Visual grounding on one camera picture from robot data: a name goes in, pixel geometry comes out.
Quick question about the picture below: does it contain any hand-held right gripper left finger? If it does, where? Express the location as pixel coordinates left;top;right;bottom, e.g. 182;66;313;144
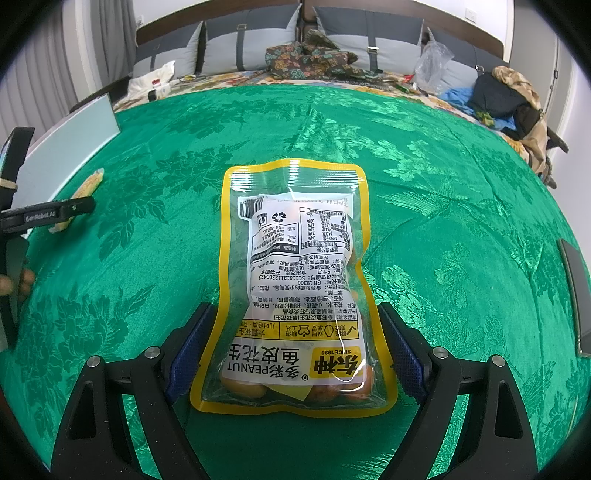
50;302;214;480

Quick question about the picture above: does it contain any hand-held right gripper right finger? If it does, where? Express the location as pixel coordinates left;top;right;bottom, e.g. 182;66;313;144
378;302;541;480

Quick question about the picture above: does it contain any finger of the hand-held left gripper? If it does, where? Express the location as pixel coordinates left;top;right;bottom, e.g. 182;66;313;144
55;196;97;221

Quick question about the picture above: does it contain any pale yellow snack packet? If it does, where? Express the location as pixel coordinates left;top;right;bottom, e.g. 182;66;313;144
48;167;106;233

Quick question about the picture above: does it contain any white cardboard box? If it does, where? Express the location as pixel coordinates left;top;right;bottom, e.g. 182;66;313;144
0;91;119;352

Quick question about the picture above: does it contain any yellow-bordered clear peanut packet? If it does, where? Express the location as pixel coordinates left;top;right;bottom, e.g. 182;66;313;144
189;158;400;415

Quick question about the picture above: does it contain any person's left hand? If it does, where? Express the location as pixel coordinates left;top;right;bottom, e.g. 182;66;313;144
0;269;36;298

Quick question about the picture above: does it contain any green patterned blanket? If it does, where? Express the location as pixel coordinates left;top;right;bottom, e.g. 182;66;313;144
0;80;591;480

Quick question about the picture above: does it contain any grey curtain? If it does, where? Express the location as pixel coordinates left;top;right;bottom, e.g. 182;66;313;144
13;0;140;121

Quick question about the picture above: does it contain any black smartphone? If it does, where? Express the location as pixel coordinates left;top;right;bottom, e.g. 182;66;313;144
558;238;591;359

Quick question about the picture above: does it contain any black chair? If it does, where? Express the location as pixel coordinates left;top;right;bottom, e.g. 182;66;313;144
542;124;570;188

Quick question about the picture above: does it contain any blue cloth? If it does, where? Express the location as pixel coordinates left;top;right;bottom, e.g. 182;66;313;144
438;87;519;136

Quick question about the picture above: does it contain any dark floral crumpled blanket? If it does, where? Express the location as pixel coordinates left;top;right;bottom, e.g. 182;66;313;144
264;28;385;82

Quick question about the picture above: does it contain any black bag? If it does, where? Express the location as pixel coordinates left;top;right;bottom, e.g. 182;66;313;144
468;71;544;140

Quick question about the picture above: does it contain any clear plastic bag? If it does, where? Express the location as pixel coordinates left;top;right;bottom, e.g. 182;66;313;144
413;40;456;94

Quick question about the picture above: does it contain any white door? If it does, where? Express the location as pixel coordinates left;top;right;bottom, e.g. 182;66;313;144
507;0;574;139

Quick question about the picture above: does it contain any grey white strapped cushion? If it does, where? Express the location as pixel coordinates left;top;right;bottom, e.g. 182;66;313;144
133;20;205;80
426;27;500;94
202;4;304;75
313;6;426;75

